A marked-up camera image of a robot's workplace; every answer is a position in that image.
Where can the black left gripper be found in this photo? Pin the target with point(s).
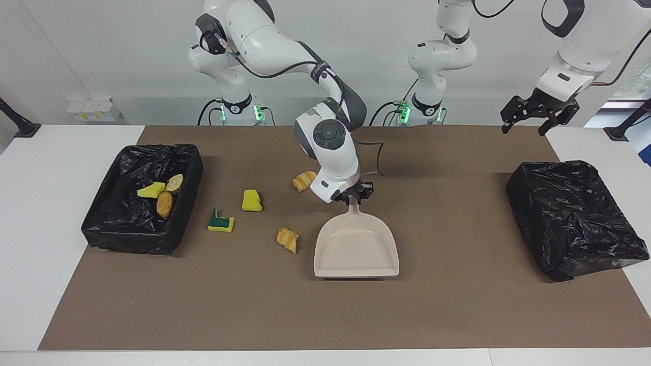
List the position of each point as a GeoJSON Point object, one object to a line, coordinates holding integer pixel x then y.
{"type": "Point", "coordinates": [549, 104]}

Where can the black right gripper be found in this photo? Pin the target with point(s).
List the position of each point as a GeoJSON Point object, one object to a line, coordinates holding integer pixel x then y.
{"type": "Point", "coordinates": [358, 189]}

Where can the beige plastic dustpan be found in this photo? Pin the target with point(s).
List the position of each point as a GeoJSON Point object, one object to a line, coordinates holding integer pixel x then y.
{"type": "Point", "coordinates": [356, 249]}

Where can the striped croissant piece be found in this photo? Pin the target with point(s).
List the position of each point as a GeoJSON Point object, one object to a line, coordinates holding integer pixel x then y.
{"type": "Point", "coordinates": [174, 183]}
{"type": "Point", "coordinates": [304, 182]}
{"type": "Point", "coordinates": [286, 238]}

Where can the notched green yellow sponge piece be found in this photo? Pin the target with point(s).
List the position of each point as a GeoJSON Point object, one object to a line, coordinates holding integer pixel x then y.
{"type": "Point", "coordinates": [221, 223]}

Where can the brown bread roll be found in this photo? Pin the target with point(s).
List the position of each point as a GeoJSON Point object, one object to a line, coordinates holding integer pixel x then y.
{"type": "Point", "coordinates": [164, 204]}

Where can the small green yellow sponge piece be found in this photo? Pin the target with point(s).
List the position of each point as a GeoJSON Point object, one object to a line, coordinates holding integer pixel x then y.
{"type": "Point", "coordinates": [151, 190]}

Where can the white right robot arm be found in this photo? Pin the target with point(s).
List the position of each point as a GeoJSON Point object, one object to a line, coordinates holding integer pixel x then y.
{"type": "Point", "coordinates": [274, 46]}

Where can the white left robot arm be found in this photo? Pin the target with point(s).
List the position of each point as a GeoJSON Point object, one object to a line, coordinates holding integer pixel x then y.
{"type": "Point", "coordinates": [442, 53]}

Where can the black bag lined bin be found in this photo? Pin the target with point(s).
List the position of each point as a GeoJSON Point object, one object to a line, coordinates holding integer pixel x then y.
{"type": "Point", "coordinates": [127, 229]}
{"type": "Point", "coordinates": [569, 218]}

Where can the black clamp stand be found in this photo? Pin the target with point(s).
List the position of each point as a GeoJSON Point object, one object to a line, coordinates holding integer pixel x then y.
{"type": "Point", "coordinates": [25, 128]}
{"type": "Point", "coordinates": [618, 133]}

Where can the brown table mat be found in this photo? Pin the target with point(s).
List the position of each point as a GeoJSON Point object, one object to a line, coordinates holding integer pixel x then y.
{"type": "Point", "coordinates": [457, 305]}

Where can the white power strip box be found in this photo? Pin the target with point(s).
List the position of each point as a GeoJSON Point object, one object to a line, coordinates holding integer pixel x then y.
{"type": "Point", "coordinates": [94, 111]}

